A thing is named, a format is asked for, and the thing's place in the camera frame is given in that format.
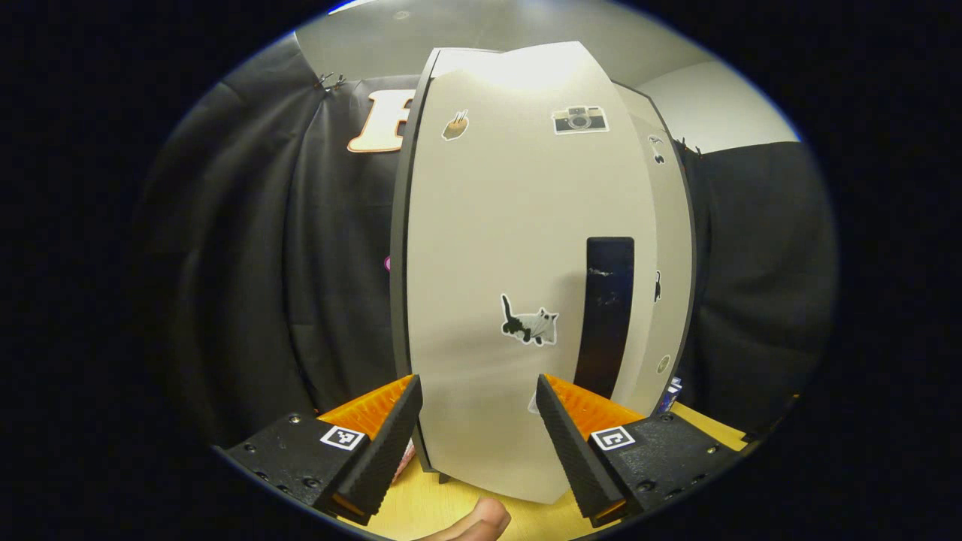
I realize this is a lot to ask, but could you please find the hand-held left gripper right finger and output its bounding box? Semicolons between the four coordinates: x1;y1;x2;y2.
535;373;745;528

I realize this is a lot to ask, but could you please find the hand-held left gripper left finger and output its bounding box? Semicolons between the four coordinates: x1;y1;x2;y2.
214;373;423;527

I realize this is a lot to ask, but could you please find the pink printed box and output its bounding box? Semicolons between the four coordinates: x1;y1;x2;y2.
391;438;416;485

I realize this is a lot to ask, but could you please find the white shoe cabinet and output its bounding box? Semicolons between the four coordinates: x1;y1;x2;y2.
389;45;700;482

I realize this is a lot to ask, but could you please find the black door handle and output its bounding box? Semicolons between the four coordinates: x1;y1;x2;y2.
573;236;636;400

